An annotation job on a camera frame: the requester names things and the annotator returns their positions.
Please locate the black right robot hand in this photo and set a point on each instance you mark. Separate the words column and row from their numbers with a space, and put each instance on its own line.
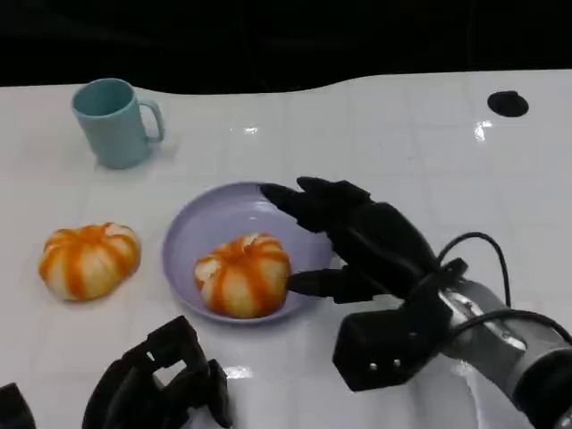
column 380, row 246

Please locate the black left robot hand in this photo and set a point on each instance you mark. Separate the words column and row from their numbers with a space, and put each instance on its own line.
column 129, row 393

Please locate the orange white toy bread roll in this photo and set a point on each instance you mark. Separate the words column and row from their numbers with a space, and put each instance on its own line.
column 87, row 263
column 243, row 277

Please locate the lilac plate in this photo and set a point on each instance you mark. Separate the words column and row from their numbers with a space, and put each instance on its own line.
column 201, row 219

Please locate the pale green mug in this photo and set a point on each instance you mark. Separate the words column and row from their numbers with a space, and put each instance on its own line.
column 114, row 132

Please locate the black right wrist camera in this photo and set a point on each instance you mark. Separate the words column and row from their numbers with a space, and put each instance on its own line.
column 384, row 344

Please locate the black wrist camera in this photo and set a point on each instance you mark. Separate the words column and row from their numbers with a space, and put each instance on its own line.
column 13, row 409
column 384, row 344

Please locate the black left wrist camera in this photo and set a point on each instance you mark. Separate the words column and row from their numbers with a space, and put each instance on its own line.
column 13, row 409

